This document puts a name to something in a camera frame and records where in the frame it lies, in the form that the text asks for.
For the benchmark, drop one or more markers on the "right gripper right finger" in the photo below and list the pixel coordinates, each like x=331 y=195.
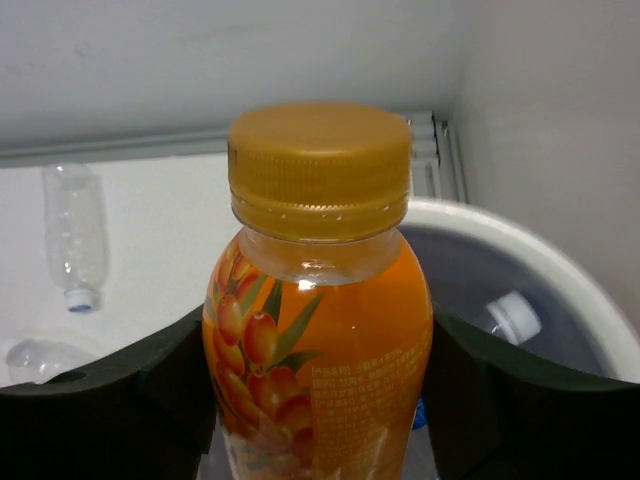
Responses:
x=495 y=411

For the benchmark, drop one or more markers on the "clear bottle white cap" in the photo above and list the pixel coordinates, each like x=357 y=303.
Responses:
x=38 y=361

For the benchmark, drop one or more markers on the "orange juice bottle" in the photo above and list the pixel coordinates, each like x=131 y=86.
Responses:
x=318 y=321

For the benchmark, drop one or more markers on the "aluminium rail right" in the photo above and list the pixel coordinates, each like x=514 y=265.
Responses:
x=436 y=166

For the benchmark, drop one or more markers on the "blue label water bottle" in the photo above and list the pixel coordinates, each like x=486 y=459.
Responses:
x=420 y=419

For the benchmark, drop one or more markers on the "clear bottle blue cap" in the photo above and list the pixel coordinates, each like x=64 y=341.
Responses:
x=75 y=234

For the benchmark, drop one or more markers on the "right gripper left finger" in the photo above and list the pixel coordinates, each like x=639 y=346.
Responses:
x=147 y=411

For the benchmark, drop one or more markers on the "grey bin white rim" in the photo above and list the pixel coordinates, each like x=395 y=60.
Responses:
x=472 y=258

